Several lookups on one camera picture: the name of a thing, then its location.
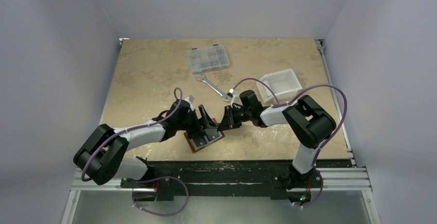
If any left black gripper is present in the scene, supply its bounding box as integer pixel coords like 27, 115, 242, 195
176, 105, 216, 139

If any brown leather card holder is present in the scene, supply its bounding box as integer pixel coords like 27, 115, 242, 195
184, 131, 225, 153

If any white plastic bin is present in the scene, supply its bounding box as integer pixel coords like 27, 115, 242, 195
256, 68, 302, 103

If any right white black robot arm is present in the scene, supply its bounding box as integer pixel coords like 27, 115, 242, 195
218, 90, 337, 186

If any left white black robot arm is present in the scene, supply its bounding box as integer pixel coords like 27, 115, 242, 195
73, 99, 224, 187

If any silver open-end wrench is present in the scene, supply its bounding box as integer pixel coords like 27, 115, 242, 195
196, 73, 231, 102

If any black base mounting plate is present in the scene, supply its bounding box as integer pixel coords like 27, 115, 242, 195
119, 159, 325, 201

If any clear plastic screw organizer box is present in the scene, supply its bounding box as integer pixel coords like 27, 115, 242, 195
187, 44, 230, 74

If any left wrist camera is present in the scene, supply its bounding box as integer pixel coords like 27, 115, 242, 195
184, 95, 195, 104

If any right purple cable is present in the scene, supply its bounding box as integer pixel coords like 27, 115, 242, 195
231, 77, 349, 210

